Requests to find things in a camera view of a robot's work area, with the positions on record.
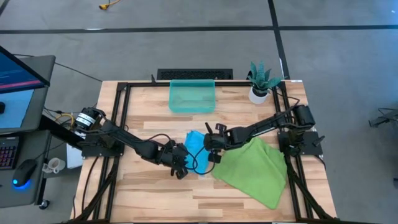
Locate teal translucent plastic basket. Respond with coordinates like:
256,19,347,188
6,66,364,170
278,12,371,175
169,78,217,114

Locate yellow cable bundle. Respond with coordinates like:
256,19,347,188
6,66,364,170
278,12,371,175
54,112,76,129

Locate white box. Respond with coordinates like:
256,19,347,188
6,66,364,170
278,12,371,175
66,147,84,169

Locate black computer mouse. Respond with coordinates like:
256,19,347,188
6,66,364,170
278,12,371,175
11,159,37,190

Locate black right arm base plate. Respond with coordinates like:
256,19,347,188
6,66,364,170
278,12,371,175
277,130,323,156

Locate computer monitor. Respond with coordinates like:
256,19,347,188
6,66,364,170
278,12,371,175
0,45,56,135

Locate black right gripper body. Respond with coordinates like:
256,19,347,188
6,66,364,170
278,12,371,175
203,123,242,164

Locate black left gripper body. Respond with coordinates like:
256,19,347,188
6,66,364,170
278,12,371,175
161,139,189,180

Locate yellow floor cable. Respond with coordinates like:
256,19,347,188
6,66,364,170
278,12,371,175
98,0,121,11

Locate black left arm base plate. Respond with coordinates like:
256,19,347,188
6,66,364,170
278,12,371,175
81,132,127,157

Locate grey computer desk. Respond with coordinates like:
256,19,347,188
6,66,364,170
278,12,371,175
0,55,57,208

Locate artificial plant in white pot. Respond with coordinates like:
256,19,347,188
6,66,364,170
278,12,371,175
247,60,283,105

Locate white mug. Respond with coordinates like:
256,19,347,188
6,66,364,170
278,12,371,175
42,157,67,174

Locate black aluminium table frame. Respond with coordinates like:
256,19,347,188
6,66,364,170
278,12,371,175
73,80,340,223

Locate blue microfiber towel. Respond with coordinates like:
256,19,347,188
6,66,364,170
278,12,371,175
184,129,215,175

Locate green microfiber towel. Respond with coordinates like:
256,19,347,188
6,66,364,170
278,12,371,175
212,136,289,211

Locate black backlit keyboard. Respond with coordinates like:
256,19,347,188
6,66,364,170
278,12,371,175
0,136,21,170

